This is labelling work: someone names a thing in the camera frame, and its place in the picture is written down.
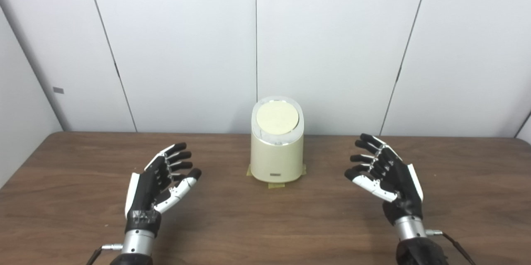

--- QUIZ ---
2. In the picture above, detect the black white robot left hand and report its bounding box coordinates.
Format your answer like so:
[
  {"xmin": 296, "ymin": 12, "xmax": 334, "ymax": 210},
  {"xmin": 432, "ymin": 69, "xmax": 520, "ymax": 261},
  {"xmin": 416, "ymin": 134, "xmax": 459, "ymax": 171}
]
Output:
[{"xmin": 124, "ymin": 142, "xmax": 202, "ymax": 238}]

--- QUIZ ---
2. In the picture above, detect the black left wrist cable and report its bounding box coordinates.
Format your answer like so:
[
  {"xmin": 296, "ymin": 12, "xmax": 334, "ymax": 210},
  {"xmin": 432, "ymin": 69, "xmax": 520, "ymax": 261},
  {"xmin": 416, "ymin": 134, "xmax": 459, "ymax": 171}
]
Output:
[{"xmin": 86, "ymin": 243, "xmax": 124, "ymax": 265}]

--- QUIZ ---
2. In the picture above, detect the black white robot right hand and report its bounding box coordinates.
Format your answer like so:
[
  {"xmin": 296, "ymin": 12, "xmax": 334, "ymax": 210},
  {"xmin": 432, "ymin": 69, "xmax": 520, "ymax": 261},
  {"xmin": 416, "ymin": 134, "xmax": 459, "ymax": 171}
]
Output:
[{"xmin": 344, "ymin": 134, "xmax": 424, "ymax": 226}]

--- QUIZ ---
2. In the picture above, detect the cream round bin lid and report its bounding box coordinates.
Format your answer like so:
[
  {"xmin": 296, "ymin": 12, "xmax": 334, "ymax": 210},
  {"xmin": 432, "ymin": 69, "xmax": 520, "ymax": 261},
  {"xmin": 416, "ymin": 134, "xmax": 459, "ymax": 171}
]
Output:
[{"xmin": 256, "ymin": 101, "xmax": 300, "ymax": 135}]

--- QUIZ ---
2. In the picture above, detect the cream-colored round bin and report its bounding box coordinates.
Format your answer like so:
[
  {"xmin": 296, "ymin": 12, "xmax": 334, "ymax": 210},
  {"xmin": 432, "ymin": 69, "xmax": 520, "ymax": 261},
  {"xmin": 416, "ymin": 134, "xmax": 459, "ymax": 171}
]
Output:
[{"xmin": 251, "ymin": 96, "xmax": 304, "ymax": 183}]

